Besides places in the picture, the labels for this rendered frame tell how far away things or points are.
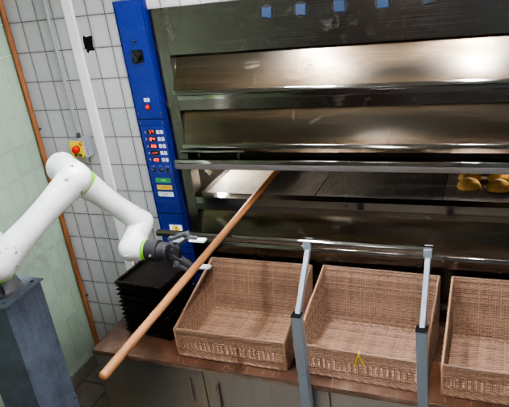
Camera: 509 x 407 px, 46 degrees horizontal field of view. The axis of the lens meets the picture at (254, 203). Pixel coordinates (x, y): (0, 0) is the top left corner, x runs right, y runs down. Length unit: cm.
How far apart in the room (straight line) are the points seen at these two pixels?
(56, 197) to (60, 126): 112
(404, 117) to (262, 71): 64
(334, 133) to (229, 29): 64
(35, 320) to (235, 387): 93
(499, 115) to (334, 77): 67
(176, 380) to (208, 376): 19
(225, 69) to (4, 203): 134
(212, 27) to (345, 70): 61
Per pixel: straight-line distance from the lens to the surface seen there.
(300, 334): 245
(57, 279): 364
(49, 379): 271
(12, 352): 258
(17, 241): 228
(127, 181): 323
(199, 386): 295
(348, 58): 257
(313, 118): 268
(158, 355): 298
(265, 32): 264
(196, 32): 277
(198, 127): 290
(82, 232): 357
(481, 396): 259
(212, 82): 278
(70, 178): 226
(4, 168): 330
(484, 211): 270
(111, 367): 194
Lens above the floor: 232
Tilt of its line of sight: 23 degrees down
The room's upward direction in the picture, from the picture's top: 8 degrees counter-clockwise
